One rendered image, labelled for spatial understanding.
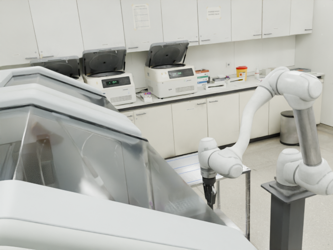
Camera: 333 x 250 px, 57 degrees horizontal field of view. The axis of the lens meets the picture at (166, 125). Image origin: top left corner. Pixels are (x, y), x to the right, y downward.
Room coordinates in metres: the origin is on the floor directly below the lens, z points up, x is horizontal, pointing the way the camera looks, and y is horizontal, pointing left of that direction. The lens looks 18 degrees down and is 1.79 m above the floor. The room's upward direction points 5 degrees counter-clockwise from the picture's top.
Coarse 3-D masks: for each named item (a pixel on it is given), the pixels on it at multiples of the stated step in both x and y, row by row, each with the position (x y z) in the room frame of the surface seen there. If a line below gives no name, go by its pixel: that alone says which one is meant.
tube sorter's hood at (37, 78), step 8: (8, 80) 1.50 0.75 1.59; (16, 80) 1.50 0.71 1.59; (24, 80) 1.48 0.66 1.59; (32, 80) 1.45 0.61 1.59; (40, 80) 1.49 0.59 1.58; (48, 80) 1.59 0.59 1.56; (56, 80) 1.73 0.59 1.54; (56, 88) 1.44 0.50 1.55; (64, 88) 1.54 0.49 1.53; (72, 88) 1.65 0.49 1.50; (80, 88) 1.79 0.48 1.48; (80, 96) 1.47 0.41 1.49; (88, 96) 1.58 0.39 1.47; (96, 96) 1.71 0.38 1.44; (104, 96) 1.84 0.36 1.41; (96, 104) 1.42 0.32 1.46; (104, 104) 1.52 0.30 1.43
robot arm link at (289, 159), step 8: (280, 152) 1.81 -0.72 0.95; (288, 152) 1.76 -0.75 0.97; (296, 152) 1.75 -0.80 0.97; (280, 160) 1.76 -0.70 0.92; (288, 160) 1.72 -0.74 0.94; (296, 160) 1.71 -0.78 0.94; (280, 168) 1.76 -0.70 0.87; (288, 168) 1.71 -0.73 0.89; (280, 176) 1.75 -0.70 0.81; (288, 176) 1.70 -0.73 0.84; (288, 184) 1.72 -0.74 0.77; (296, 184) 1.68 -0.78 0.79
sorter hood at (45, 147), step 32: (0, 128) 0.68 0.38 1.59; (32, 128) 0.68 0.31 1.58; (64, 128) 0.78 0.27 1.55; (96, 128) 0.92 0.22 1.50; (0, 160) 0.49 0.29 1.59; (32, 160) 0.50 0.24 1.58; (64, 160) 0.55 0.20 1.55; (96, 160) 0.62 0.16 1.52; (128, 160) 0.71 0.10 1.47; (160, 160) 0.82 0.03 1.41; (96, 192) 0.46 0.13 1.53; (128, 192) 0.50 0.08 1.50; (160, 192) 0.56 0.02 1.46; (192, 192) 0.64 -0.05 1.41; (224, 224) 0.51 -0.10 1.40
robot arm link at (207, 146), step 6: (204, 138) 1.49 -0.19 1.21; (210, 138) 1.48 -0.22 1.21; (204, 144) 1.45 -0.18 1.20; (210, 144) 1.45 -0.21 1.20; (216, 144) 1.46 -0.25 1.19; (198, 150) 1.48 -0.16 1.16; (204, 150) 1.44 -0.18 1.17; (210, 150) 1.43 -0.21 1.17; (216, 150) 1.42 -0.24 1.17; (198, 156) 1.48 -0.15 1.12; (204, 156) 1.43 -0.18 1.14; (204, 162) 1.43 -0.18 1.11; (204, 168) 1.45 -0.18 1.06; (210, 168) 1.44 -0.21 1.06
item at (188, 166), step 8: (168, 160) 2.12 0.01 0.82; (176, 160) 2.11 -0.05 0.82; (184, 160) 2.10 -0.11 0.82; (192, 160) 2.09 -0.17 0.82; (176, 168) 1.98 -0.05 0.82; (184, 168) 1.97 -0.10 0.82; (192, 168) 1.96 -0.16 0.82; (248, 168) 1.89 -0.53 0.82; (184, 176) 1.85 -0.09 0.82; (192, 176) 1.84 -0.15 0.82; (200, 176) 1.83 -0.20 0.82; (216, 176) 1.81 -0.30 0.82; (248, 176) 1.87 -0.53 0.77; (192, 184) 1.73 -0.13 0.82; (200, 184) 1.74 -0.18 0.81; (216, 184) 2.28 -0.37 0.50; (248, 184) 1.87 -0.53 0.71; (248, 192) 1.87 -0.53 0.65; (248, 200) 1.87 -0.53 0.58; (216, 208) 2.26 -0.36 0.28; (248, 208) 1.87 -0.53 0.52; (224, 216) 2.13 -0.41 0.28; (248, 216) 1.87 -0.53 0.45; (232, 224) 2.02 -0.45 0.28; (248, 224) 1.87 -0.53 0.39; (240, 232) 1.92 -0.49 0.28; (248, 232) 1.87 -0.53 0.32; (248, 240) 1.87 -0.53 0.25
